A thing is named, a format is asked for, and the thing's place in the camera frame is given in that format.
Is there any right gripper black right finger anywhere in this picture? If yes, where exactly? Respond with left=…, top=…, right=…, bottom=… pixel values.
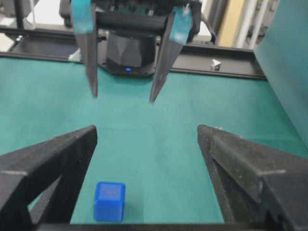
left=197, top=125, right=308, bottom=231

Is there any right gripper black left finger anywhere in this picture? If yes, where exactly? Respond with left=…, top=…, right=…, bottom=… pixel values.
left=0, top=125, right=97, bottom=231

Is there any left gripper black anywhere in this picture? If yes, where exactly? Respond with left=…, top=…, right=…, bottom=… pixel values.
left=59, top=0, right=202, bottom=103

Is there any blue cube block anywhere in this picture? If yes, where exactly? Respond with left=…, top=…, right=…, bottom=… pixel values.
left=93, top=181, right=126, bottom=222

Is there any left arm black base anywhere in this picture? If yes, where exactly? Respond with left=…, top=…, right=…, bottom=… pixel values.
left=98, top=32, right=157, bottom=78

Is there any green table cloth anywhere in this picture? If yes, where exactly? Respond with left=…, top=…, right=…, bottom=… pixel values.
left=0, top=57, right=308, bottom=224

